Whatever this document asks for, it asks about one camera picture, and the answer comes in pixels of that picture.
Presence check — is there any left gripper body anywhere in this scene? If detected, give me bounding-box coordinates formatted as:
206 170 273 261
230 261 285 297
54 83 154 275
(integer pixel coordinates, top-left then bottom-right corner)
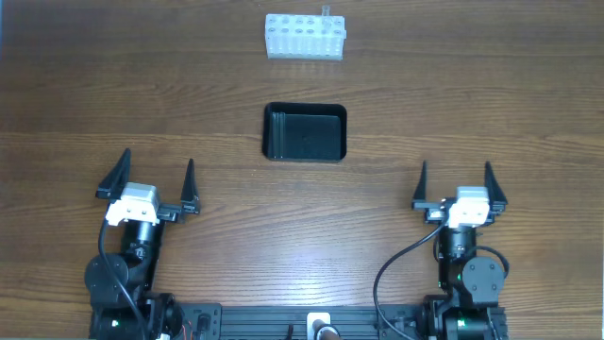
155 202 186 225

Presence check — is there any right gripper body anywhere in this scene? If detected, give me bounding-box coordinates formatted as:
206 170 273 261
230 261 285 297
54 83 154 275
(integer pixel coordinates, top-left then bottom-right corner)
411 199 450 225

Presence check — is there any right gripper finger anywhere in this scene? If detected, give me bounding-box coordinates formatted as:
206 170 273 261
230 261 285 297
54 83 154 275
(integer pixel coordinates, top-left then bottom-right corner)
484 161 509 206
412 161 429 204

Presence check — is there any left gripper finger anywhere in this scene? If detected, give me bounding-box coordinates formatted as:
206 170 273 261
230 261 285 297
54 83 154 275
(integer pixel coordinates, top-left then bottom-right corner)
179 158 202 214
95 147 132 200

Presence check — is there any black tray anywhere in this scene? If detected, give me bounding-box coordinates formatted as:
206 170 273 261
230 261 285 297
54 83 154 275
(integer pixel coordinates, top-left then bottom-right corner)
261 101 349 164

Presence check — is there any white test tube rack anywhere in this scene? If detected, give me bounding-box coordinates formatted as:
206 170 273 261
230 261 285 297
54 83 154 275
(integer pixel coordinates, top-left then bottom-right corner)
263 12 348 61

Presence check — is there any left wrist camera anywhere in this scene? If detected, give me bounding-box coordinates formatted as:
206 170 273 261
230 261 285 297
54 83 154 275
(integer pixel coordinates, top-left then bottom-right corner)
104 181 162 228

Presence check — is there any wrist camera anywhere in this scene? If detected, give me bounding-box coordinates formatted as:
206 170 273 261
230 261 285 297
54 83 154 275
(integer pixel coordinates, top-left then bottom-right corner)
104 181 162 228
446 185 493 230

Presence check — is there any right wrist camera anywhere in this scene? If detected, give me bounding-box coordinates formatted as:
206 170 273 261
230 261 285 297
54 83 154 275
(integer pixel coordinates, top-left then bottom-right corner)
446 185 493 230

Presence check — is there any black cable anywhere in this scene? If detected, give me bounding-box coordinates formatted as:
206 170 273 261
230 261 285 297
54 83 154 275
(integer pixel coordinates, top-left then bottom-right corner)
372 221 448 340
96 219 150 340

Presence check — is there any mounting rail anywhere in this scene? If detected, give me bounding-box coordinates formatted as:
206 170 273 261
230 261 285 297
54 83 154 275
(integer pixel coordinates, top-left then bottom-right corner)
89 301 509 340

